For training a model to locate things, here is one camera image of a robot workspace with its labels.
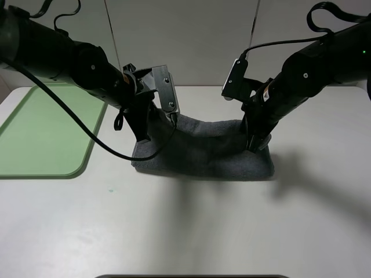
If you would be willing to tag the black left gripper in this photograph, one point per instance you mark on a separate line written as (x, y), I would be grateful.
(135, 101)

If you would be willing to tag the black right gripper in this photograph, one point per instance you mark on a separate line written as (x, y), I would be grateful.
(272, 102)

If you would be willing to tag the grey towel with orange pattern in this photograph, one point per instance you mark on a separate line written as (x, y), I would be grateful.
(210, 150)

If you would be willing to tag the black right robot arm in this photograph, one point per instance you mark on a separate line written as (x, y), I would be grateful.
(342, 58)

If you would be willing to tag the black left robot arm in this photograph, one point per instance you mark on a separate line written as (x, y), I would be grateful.
(49, 54)

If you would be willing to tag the light green plastic tray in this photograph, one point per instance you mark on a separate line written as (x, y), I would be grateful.
(39, 141)

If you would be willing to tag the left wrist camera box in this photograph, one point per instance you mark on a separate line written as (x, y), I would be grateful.
(158, 79)

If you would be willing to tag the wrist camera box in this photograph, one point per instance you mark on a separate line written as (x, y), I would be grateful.
(237, 87)
(158, 79)

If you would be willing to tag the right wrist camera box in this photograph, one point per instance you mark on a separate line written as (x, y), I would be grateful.
(237, 87)

